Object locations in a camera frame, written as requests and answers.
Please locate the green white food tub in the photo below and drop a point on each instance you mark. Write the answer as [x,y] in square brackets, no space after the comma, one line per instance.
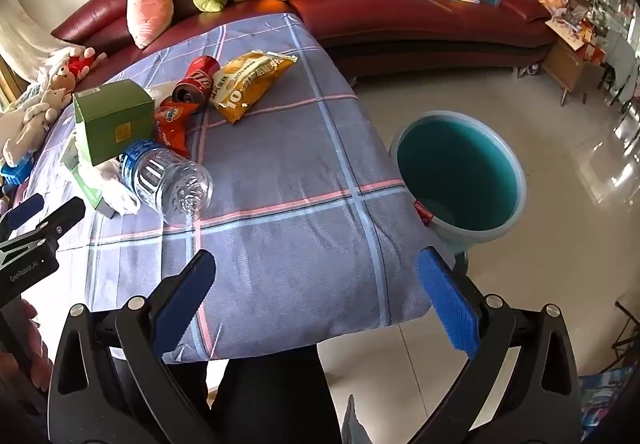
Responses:
[92,194]

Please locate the grey step stool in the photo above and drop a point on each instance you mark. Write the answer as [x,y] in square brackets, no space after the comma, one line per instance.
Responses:
[461,261]

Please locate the white tissue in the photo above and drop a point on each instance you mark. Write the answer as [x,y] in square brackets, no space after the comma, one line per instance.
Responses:
[120,189]

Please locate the dining chairs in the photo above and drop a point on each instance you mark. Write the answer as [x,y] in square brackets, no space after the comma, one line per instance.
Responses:
[620,69]

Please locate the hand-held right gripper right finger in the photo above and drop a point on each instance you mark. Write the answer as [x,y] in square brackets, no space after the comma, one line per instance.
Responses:
[450,306]

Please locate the bear plush with red clothes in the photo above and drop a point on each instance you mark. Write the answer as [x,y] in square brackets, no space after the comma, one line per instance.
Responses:
[75,66]

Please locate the colourful play mat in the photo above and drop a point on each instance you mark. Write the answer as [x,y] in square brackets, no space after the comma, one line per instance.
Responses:
[602,404]

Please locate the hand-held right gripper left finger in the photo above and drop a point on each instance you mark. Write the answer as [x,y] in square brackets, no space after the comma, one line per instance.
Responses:
[184,296]

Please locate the pile of orange packets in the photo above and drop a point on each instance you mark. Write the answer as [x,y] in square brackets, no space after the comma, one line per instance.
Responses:
[565,9]

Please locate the orange snack packet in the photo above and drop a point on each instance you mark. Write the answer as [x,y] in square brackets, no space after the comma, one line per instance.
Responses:
[172,126]

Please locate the beige rabbit plush toy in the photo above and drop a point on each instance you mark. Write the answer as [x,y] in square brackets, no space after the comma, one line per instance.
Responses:
[32,119]

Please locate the blue packet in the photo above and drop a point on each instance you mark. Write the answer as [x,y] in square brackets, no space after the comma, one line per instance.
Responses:
[17,170]

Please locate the person's left hand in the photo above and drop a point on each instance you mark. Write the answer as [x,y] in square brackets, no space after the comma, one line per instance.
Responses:
[37,349]

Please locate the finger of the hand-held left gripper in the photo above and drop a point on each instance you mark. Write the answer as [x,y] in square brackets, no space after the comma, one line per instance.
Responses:
[62,221]
[24,213]

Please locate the dark red leather sofa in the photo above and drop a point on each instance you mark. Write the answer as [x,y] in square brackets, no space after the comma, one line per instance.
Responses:
[375,9]

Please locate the red tag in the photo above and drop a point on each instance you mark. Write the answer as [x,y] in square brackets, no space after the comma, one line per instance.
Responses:
[424,212]

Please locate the black folding rack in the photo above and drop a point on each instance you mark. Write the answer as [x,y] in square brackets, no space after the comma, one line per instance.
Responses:
[625,329]

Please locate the red drink can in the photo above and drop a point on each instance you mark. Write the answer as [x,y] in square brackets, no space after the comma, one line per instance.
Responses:
[195,81]

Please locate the clear plastic water bottle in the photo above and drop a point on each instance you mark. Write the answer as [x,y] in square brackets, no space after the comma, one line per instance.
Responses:
[165,179]

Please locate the green cardboard box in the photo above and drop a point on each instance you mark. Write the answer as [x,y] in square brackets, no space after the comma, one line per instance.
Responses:
[112,119]

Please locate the teal plastic bucket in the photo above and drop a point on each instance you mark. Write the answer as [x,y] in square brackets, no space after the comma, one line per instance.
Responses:
[450,164]

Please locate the yellow snack bag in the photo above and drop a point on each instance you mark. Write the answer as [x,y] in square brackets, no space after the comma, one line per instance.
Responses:
[247,84]

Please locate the white curtain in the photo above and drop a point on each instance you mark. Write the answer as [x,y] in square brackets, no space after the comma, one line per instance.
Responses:
[25,34]

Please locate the wooden cabinet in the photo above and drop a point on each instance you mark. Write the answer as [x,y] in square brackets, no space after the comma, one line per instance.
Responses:
[570,61]

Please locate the grey cloth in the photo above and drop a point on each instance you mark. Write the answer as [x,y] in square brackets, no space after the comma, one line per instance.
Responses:
[355,424]

